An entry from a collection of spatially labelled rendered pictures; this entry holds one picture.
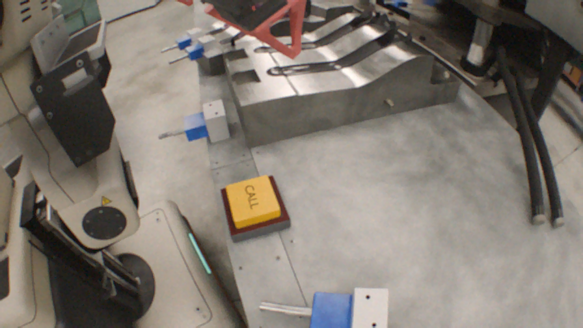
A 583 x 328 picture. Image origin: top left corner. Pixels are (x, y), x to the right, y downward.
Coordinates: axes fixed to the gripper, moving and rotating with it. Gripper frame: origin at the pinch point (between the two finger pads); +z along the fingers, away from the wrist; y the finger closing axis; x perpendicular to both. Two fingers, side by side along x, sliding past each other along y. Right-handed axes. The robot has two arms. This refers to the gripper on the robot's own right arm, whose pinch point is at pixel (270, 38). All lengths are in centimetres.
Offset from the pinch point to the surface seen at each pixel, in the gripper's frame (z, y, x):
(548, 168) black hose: 32, -39, -29
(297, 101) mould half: 12.8, 0.9, 1.4
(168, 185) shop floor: 77, 84, 69
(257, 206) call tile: 10.0, -10.0, 15.5
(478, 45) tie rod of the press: 41, -4, -59
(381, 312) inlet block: 9.7, -29.2, 12.4
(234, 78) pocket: 10.1, 13.4, 5.6
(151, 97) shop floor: 82, 192, 58
